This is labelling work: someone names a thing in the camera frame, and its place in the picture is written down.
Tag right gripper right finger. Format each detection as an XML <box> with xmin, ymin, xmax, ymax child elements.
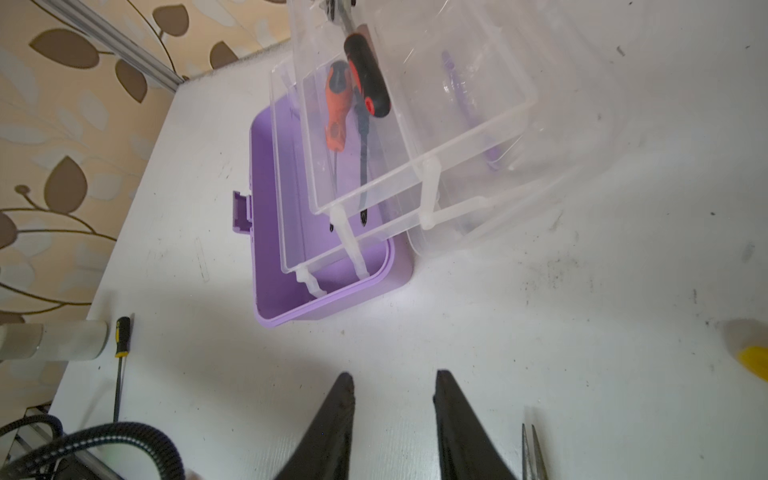
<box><xmin>433</xmin><ymin>370</ymin><xmax>515</xmax><ymax>480</ymax></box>

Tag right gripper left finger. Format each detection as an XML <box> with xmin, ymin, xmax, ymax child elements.
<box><xmin>276</xmin><ymin>372</ymin><xmax>355</xmax><ymax>480</ymax></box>

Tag orange handle pliers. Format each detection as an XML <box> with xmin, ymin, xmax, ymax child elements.
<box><xmin>521</xmin><ymin>424</ymin><xmax>549</xmax><ymax>480</ymax></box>

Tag purple clear plastic tool box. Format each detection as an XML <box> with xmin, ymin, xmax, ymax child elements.
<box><xmin>233</xmin><ymin>1</ymin><xmax>625</xmax><ymax>327</ymax></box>

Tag orange handle screwdriver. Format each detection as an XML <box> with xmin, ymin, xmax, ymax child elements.
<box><xmin>325</xmin><ymin>60</ymin><xmax>353</xmax><ymax>194</ymax></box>

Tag red black ratchet wrench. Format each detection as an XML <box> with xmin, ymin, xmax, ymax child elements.
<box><xmin>324</xmin><ymin>0</ymin><xmax>391</xmax><ymax>118</ymax></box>

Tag brown handle screwdriver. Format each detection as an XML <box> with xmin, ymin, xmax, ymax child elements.
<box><xmin>354</xmin><ymin>92</ymin><xmax>370</xmax><ymax>227</ymax></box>

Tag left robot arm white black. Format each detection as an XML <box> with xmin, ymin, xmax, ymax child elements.
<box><xmin>1</xmin><ymin>414</ymin><xmax>186</xmax><ymax>479</ymax></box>

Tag yellow black thin screwdriver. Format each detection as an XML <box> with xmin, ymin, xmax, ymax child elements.
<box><xmin>112</xmin><ymin>316</ymin><xmax>133</xmax><ymax>422</ymax></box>

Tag white tape roll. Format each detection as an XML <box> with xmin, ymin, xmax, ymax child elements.
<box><xmin>1</xmin><ymin>320</ymin><xmax>109</xmax><ymax>361</ymax></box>

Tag yellow lemon toy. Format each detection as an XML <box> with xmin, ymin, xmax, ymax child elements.
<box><xmin>737</xmin><ymin>346</ymin><xmax>768</xmax><ymax>381</ymax></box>

